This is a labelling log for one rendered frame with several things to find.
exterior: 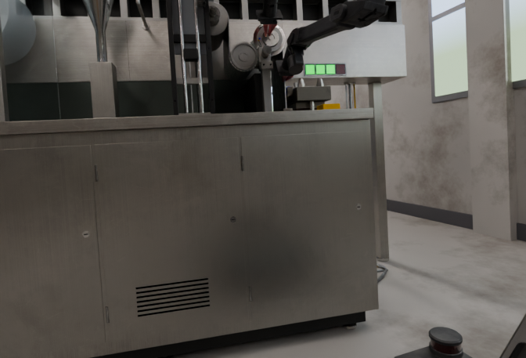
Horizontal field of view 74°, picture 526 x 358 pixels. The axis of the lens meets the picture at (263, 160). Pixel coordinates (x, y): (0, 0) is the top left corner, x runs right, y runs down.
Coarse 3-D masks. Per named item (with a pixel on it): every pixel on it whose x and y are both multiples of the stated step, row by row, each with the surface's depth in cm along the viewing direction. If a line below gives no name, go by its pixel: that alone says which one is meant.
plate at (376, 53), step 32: (64, 32) 167; (128, 32) 173; (160, 32) 176; (288, 32) 190; (352, 32) 197; (384, 32) 202; (64, 64) 167; (128, 64) 173; (160, 64) 176; (192, 64) 180; (352, 64) 198; (384, 64) 202
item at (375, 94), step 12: (372, 84) 219; (372, 96) 220; (372, 120) 222; (372, 132) 223; (372, 144) 224; (372, 156) 225; (384, 168) 222; (384, 180) 222; (384, 192) 222; (384, 204) 222; (384, 216) 222; (384, 228) 223; (384, 240) 223; (384, 252) 223
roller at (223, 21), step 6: (216, 6) 150; (222, 12) 150; (222, 18) 151; (222, 24) 151; (216, 30) 150; (222, 30) 151; (216, 36) 152; (222, 36) 159; (216, 42) 162; (216, 48) 172
